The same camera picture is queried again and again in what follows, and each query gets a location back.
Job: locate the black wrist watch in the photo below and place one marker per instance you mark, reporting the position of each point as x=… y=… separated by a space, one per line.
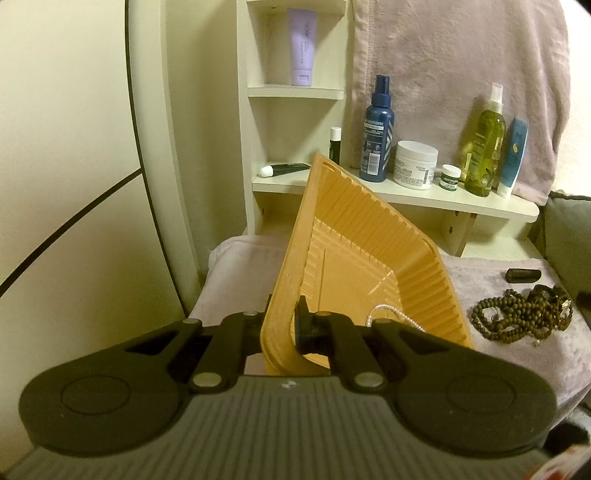
x=553 y=300

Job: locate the small green white jar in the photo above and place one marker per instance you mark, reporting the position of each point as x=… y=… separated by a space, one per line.
x=450 y=177

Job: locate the green olive spray bottle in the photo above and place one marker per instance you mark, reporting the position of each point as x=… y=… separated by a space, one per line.
x=487 y=145

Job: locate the black tube white cap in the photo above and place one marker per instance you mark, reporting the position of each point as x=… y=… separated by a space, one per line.
x=280 y=169

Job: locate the grey cushion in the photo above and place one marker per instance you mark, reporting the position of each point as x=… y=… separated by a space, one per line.
x=566 y=240

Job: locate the cream corner shelf unit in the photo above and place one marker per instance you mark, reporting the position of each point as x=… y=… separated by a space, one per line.
x=283 y=123

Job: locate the blue spray bottle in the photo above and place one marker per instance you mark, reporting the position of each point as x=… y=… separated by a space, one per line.
x=378 y=133

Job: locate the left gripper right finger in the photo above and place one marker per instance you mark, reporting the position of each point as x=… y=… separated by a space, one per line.
x=336 y=337

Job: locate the purple tube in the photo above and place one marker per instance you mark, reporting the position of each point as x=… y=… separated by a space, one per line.
x=302 y=25

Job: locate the orange plastic basket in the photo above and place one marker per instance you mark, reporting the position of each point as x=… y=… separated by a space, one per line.
x=350 y=253

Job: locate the black rectangular case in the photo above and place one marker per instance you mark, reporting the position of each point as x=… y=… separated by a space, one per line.
x=522 y=275

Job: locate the black white lip balm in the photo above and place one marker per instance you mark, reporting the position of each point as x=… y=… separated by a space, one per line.
x=335 y=142

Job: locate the white cream jar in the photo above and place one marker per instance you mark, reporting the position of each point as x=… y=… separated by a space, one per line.
x=415 y=164

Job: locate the pink hanging towel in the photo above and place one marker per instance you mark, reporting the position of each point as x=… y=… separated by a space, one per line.
x=442 y=58

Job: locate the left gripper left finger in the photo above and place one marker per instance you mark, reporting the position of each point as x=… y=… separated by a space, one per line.
x=233 y=351

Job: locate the blue white tube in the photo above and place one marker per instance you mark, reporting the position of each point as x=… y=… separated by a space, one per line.
x=514 y=158

